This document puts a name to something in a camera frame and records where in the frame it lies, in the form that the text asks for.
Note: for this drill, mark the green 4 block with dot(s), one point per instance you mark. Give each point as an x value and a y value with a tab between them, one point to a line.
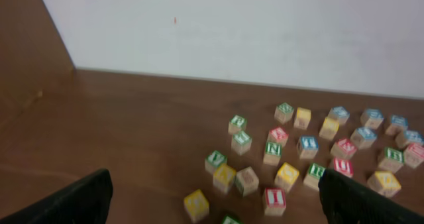
230	220

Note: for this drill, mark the blue L block top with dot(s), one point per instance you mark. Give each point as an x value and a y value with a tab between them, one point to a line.
340	114

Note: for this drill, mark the green V block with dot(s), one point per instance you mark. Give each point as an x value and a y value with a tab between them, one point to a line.
214	160

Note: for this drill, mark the green J block left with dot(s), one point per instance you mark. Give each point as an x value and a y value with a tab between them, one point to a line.
236	124

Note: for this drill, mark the yellow block centre left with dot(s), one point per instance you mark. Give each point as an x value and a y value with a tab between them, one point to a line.
286	177

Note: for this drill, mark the red A block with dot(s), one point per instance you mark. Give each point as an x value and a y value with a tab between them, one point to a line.
278	135

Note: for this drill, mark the plain picture block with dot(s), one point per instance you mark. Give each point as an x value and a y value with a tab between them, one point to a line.
246	181

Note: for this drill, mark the blue D block tilted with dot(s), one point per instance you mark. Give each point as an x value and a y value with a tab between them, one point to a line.
395	125

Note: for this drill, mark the blue T block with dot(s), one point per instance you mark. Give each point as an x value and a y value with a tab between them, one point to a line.
307	147

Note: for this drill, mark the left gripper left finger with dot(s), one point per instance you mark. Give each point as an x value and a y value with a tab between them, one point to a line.
84	201

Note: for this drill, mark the green N block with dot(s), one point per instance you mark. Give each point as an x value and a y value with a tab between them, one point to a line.
272	153

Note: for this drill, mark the blue 5 block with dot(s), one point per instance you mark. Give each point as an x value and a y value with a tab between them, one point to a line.
408	137

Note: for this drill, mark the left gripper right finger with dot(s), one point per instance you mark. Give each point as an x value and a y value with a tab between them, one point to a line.
345	201

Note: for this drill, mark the yellow Q block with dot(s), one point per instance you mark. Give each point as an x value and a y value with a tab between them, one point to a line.
329	129

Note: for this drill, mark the green R block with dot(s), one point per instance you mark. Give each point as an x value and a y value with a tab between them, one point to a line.
313	175

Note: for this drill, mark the red I block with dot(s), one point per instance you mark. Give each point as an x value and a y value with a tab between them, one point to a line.
274	202

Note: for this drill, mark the red U block tilted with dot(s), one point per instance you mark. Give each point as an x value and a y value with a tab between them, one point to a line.
413	155

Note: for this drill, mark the red E block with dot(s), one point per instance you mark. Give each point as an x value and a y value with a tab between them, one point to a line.
343	149

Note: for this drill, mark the yellow S block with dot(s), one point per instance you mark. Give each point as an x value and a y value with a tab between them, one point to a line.
384	183

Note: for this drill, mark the yellow block far left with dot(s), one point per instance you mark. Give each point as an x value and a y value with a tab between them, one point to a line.
196	206

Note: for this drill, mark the green 7 block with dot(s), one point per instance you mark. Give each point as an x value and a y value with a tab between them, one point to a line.
241	142

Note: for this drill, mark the blue l block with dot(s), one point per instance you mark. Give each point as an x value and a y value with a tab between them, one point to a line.
363	137
340	114

